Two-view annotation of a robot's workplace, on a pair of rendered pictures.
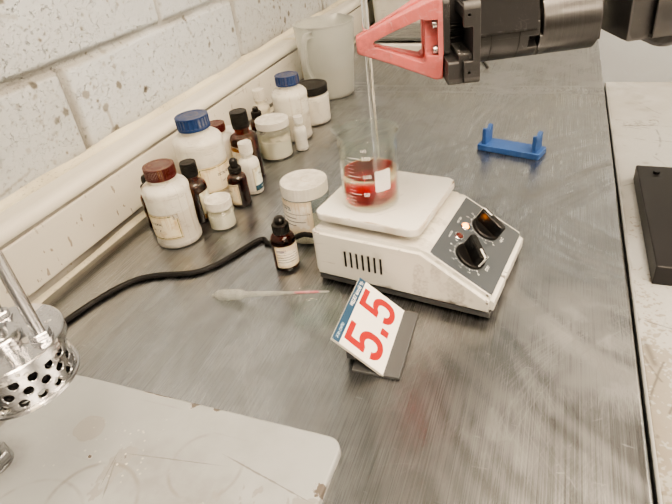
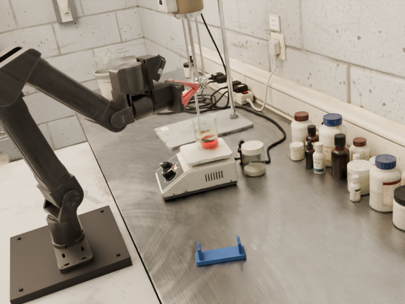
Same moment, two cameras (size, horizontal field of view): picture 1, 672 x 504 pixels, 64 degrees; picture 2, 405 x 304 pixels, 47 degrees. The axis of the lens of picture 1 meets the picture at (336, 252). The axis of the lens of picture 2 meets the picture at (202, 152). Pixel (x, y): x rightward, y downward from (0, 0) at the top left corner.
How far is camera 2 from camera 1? 1.57 m
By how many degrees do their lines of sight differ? 110
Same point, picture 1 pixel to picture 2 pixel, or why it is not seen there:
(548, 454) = (126, 167)
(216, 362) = not seen: hidden behind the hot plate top
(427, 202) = (187, 153)
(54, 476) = (219, 122)
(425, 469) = (150, 155)
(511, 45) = not seen: hidden behind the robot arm
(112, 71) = (369, 82)
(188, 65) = not seen: outside the picture
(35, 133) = (332, 81)
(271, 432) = (185, 141)
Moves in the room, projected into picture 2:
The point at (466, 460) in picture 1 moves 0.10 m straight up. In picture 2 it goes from (142, 160) to (136, 129)
